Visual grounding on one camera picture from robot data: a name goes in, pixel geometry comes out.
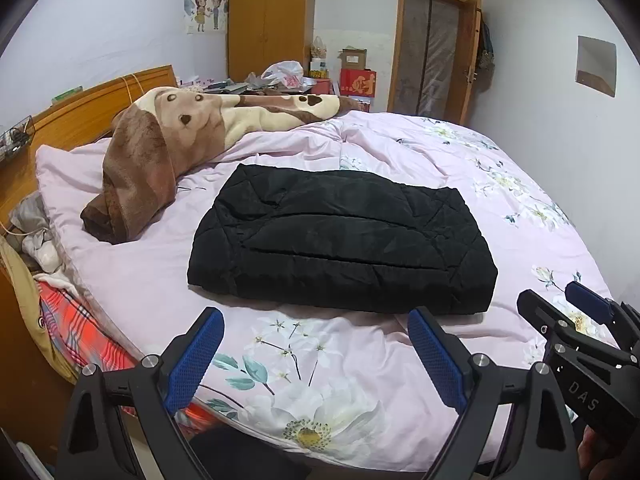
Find wooden wardrobe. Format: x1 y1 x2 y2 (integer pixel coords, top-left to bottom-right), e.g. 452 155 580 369
227 0 319 84

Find red plaid bed sheet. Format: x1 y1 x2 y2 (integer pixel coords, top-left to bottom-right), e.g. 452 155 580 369
36 279 211 428

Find hanging bags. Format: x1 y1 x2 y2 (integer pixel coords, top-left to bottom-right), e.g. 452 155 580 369
474 17 496 93

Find black padded jacket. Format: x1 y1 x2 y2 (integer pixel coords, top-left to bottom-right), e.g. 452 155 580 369
187 162 499 316

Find yellow cord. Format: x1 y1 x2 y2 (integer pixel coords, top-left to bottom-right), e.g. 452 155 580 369
121 74 146 108

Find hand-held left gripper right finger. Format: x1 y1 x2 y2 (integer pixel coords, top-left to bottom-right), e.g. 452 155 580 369
406 307 587 480

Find pink floral quilt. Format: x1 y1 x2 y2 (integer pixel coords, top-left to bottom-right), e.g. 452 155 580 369
35 109 622 474

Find white and grey clothes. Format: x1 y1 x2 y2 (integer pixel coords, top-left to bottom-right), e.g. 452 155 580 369
9 194 63 273

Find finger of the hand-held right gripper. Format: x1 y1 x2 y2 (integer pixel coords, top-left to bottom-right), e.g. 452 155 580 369
516 288 569 347
565 280 640 347

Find cardboard box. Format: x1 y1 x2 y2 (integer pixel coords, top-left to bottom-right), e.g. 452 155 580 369
338 48 369 71

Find red gift box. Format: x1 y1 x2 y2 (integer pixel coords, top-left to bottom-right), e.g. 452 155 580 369
339 68 377 99

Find wooden headboard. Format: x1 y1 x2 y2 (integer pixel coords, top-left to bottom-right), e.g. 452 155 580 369
0 64 179 223

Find person's right hand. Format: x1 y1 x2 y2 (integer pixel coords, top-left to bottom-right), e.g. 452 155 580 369
576 429 610 480

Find green book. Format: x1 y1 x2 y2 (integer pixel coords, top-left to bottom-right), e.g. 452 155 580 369
51 86 84 105

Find doorway mesh curtain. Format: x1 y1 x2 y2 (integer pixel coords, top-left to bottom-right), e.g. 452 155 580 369
402 0 467 122

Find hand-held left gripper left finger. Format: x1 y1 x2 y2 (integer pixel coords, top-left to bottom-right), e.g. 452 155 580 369
54 306 226 480

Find wire basket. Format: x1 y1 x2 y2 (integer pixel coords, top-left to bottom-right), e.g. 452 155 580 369
0 115 34 162

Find beige cloth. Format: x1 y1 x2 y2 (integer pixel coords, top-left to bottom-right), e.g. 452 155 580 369
0 236 71 378

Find wooden door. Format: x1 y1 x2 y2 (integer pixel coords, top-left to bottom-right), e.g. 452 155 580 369
387 0 484 127

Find brown dog-print blanket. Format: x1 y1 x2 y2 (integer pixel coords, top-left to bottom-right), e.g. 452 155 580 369
80 85 362 246

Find white plastic bag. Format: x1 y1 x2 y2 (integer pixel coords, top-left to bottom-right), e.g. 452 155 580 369
259 59 306 92

